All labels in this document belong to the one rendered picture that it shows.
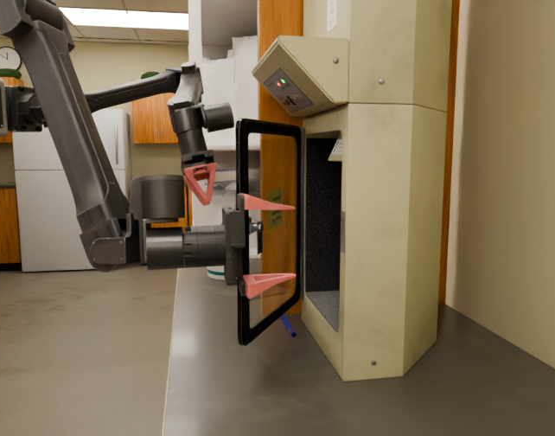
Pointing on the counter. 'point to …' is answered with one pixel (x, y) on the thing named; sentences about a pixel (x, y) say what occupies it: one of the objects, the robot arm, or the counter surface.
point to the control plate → (287, 91)
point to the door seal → (248, 223)
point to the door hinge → (302, 211)
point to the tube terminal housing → (385, 182)
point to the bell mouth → (337, 150)
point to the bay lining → (322, 216)
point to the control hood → (309, 69)
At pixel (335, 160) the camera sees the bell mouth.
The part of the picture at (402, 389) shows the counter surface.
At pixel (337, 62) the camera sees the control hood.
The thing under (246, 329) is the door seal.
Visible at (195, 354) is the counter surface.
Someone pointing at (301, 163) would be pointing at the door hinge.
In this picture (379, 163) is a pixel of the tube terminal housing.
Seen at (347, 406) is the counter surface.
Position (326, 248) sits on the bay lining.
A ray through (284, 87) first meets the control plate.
